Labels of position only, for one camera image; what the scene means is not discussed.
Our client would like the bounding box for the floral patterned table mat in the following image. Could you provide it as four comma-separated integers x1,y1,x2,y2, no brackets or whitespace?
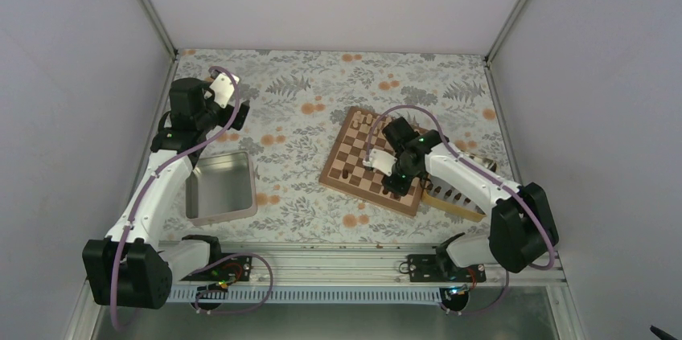
162,49,512,244

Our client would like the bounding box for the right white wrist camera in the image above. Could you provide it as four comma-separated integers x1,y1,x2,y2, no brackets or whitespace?
363,149,396,175

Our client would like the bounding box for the yellow tin with dark pieces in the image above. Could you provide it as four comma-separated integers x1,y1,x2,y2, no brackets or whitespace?
422,150,497,222

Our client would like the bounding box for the wooden chessboard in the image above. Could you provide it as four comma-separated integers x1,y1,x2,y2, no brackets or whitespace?
319,107,422,218

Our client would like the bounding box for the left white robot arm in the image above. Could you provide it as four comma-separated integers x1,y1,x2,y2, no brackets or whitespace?
82,70,249,309

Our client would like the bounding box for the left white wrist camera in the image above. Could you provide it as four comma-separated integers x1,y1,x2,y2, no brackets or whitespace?
208,72,240,109

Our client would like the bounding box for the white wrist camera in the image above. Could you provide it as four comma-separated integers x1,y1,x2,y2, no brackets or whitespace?
363,149,396,175
208,72,240,109

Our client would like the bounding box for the empty silver metal tin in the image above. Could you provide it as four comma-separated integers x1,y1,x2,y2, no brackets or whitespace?
186,150,258,227

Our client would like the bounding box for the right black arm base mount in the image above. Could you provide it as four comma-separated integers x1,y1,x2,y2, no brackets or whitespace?
398,254,487,312

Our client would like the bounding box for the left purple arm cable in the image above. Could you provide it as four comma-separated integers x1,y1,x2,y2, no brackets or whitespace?
109,66,240,334

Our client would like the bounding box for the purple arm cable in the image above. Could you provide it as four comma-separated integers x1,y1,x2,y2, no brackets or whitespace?
109,66,240,334
364,104,558,317

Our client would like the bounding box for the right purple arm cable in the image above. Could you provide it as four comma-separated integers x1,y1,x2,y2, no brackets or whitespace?
364,104,558,317

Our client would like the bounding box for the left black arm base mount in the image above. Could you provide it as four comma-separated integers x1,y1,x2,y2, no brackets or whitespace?
182,256,253,300

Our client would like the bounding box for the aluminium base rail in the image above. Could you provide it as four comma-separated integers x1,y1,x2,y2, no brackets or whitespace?
170,243,569,313

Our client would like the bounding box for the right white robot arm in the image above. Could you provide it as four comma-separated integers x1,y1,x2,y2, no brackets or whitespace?
364,117,559,281

